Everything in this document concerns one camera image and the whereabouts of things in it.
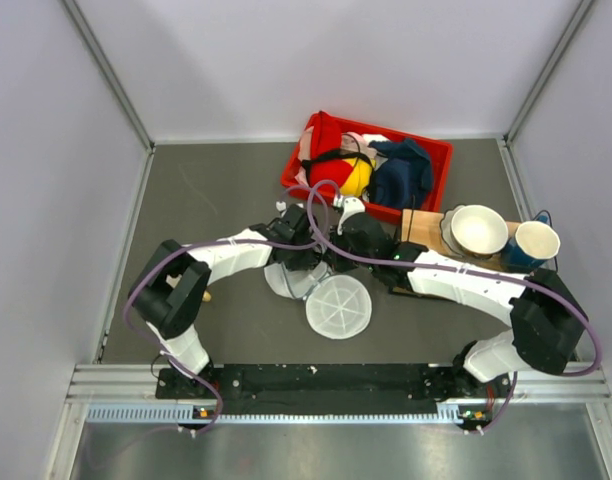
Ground red bra black straps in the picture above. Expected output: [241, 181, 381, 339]
[298, 110, 377, 194]

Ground white mesh laundry bag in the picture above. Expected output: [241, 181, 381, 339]
[264, 262, 372, 340]

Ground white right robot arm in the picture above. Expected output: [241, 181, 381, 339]
[325, 213, 587, 396]

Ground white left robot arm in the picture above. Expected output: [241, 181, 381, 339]
[122, 204, 330, 397]

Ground navy blue garment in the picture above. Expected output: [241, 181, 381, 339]
[367, 138, 434, 210]

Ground beige garment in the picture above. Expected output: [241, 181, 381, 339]
[297, 126, 314, 161]

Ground pink garment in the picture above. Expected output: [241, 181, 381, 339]
[294, 132, 377, 187]

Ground white garment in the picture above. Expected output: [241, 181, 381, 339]
[362, 134, 390, 148]

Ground cream bowl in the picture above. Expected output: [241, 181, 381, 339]
[439, 205, 509, 259]

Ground blue cup cream inside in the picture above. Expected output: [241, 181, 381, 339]
[500, 212, 561, 273]

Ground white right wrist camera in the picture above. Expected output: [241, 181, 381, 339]
[332, 195, 365, 235]

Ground black wire wooden shelf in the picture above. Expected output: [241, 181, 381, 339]
[398, 204, 520, 273]

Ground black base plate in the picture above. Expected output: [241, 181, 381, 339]
[154, 362, 516, 416]

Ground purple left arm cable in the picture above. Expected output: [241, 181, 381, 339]
[122, 184, 332, 434]

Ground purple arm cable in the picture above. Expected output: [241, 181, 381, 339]
[305, 179, 604, 434]
[122, 184, 332, 434]

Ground grey slotted cable duct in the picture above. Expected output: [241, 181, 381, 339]
[86, 404, 464, 425]

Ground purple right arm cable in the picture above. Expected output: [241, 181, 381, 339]
[305, 179, 604, 434]

